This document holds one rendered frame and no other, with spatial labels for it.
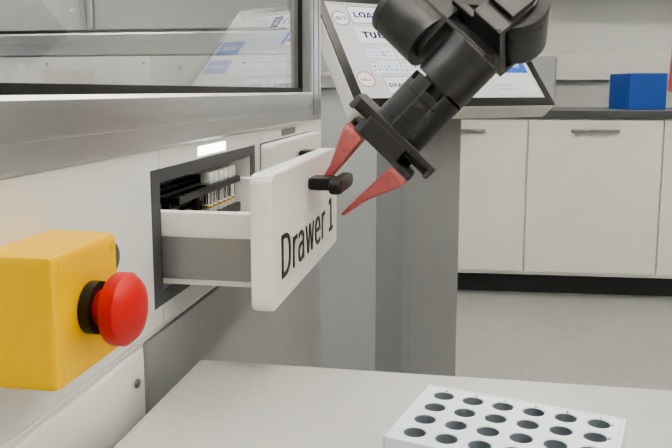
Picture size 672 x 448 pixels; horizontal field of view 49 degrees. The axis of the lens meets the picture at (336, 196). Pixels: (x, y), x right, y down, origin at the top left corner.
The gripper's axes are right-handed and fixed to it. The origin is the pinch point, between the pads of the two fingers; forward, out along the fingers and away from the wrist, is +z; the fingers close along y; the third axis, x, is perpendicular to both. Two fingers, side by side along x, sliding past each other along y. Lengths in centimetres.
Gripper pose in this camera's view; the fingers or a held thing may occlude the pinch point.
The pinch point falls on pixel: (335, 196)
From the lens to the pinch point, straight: 74.5
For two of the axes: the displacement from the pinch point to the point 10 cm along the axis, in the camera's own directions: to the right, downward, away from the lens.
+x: -1.6, 1.4, -9.8
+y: -7.2, -7.0, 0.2
